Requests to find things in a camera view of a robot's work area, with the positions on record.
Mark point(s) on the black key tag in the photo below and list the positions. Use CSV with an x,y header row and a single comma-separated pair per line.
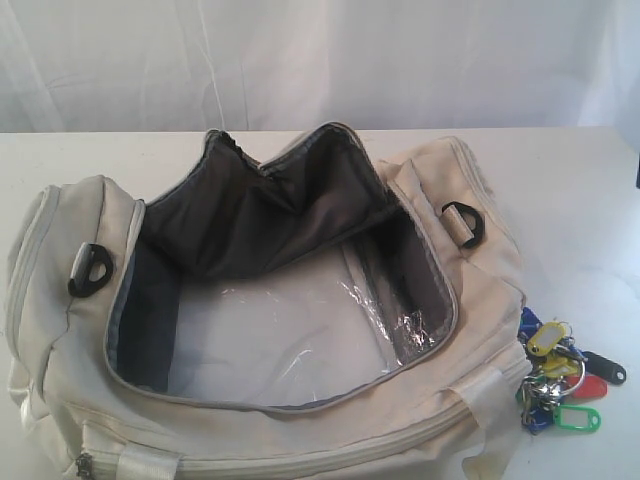
x,y
604,368

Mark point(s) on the cream fabric duffel bag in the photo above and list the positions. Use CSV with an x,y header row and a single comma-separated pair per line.
x,y
315,316

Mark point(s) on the blue key tag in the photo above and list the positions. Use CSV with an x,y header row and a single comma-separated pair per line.
x,y
529,325
536,420

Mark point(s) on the green key tag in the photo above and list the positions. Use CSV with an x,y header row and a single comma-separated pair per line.
x,y
578,418

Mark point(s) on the white backdrop curtain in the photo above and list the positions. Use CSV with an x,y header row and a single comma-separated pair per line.
x,y
290,65

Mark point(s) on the red key tag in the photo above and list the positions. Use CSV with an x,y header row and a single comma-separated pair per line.
x,y
592,387

